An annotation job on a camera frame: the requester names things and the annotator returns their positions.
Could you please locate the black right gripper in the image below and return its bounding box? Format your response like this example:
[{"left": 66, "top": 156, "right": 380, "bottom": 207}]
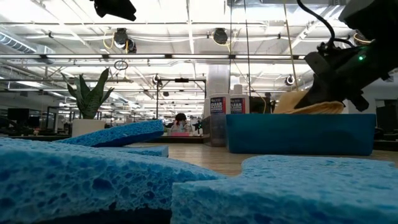
[{"left": 294, "top": 32, "right": 398, "bottom": 112}]

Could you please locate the yellow towel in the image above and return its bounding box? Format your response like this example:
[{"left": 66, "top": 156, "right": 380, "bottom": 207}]
[{"left": 272, "top": 90, "right": 345, "bottom": 115}]

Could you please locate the blue sponge with pale spot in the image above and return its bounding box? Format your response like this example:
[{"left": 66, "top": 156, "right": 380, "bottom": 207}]
[{"left": 170, "top": 154, "right": 398, "bottom": 224}]

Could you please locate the blue wavy sponge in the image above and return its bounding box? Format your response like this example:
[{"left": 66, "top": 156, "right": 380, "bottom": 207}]
[
  {"left": 55, "top": 119, "right": 165, "bottom": 148},
  {"left": 0, "top": 136, "right": 227, "bottom": 224}
]

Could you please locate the teal plastic bin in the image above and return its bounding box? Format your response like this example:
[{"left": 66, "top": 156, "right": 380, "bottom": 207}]
[{"left": 225, "top": 113, "right": 377, "bottom": 157}]

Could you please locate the black computer monitor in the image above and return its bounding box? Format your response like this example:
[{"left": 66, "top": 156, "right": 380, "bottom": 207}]
[
  {"left": 7, "top": 108, "right": 31, "bottom": 126},
  {"left": 375, "top": 99, "right": 398, "bottom": 133}
]

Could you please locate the green snake plant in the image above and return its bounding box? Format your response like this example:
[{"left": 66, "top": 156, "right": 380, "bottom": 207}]
[{"left": 60, "top": 67, "right": 115, "bottom": 121}]

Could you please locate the white building column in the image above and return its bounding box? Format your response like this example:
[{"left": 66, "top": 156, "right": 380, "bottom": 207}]
[{"left": 206, "top": 63, "right": 231, "bottom": 94}]

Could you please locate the grey translucent plastic bin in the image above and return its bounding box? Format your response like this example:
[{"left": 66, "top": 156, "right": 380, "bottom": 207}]
[{"left": 201, "top": 112, "right": 228, "bottom": 148}]

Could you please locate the white plant pot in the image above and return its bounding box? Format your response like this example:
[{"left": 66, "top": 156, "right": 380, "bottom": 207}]
[{"left": 72, "top": 118, "right": 106, "bottom": 138}]

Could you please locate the person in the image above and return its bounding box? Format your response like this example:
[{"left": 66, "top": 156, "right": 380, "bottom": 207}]
[{"left": 169, "top": 112, "right": 191, "bottom": 134}]

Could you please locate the black hanging cable loop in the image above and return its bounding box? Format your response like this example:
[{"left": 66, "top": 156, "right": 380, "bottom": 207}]
[{"left": 113, "top": 59, "right": 129, "bottom": 72}]

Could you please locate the yellow power cord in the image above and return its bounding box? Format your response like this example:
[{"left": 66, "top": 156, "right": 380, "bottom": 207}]
[{"left": 282, "top": 0, "right": 300, "bottom": 91}]

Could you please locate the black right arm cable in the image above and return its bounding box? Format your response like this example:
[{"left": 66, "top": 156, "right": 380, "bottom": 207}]
[{"left": 296, "top": 0, "right": 355, "bottom": 49}]

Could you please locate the black gantry frame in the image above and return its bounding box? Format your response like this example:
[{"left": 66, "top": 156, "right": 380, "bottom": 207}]
[{"left": 154, "top": 77, "right": 208, "bottom": 121}]

